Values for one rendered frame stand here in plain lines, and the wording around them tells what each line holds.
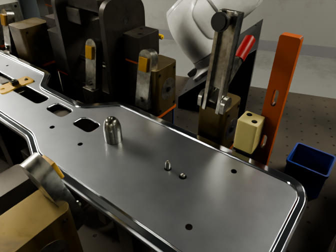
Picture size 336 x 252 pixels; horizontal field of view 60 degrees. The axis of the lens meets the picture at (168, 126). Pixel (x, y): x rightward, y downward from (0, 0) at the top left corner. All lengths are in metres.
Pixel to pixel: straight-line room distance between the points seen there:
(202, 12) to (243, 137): 0.67
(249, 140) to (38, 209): 0.33
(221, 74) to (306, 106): 0.83
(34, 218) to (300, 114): 1.05
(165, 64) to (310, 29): 3.14
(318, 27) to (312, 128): 2.60
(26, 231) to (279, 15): 3.46
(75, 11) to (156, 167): 0.44
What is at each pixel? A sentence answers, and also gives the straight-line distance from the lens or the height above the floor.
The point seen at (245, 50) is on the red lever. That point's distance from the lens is 0.58.
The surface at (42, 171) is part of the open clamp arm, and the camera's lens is 0.35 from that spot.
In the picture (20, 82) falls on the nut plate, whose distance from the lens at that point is 0.80.
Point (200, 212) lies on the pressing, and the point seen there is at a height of 1.00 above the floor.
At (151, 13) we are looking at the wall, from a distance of 3.91.
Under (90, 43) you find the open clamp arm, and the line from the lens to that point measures 0.72.
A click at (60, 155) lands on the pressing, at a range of 0.54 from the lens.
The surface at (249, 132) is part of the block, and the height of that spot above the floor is 1.05.
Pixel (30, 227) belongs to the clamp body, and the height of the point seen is 1.05.
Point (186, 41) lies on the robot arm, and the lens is 1.11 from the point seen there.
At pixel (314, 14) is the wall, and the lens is 3.67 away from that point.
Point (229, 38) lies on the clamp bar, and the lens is 0.50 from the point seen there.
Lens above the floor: 1.34
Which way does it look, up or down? 37 degrees down
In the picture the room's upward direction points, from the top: straight up
